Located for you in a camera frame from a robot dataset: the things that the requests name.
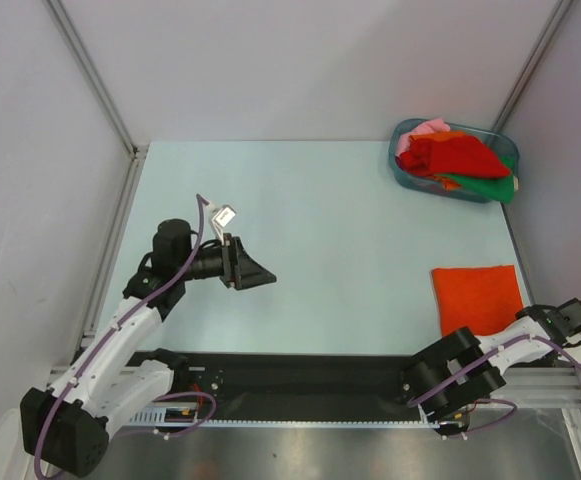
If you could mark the aluminium frame rail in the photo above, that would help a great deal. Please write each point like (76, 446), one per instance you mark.
(541, 388)

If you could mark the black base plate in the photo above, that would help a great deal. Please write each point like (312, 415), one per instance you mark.
(303, 387)

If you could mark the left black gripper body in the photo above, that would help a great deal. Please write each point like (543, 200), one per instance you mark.
(214, 262)

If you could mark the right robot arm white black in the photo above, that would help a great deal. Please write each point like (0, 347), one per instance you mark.
(463, 368)

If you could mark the white slotted cable duct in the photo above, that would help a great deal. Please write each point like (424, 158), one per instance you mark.
(153, 417)

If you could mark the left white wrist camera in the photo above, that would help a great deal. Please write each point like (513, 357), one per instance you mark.
(219, 217)

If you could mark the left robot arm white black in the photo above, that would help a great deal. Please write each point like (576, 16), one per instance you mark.
(70, 424)

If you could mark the orange t shirt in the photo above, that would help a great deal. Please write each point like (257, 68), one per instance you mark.
(447, 182)
(484, 299)

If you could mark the pink t shirt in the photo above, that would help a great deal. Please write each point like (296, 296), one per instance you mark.
(436, 125)

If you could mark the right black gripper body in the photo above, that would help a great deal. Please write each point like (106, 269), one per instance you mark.
(559, 322)

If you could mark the green t shirt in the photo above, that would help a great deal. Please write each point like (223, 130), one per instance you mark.
(501, 190)

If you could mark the red t shirt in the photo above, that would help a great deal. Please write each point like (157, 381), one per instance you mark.
(463, 155)

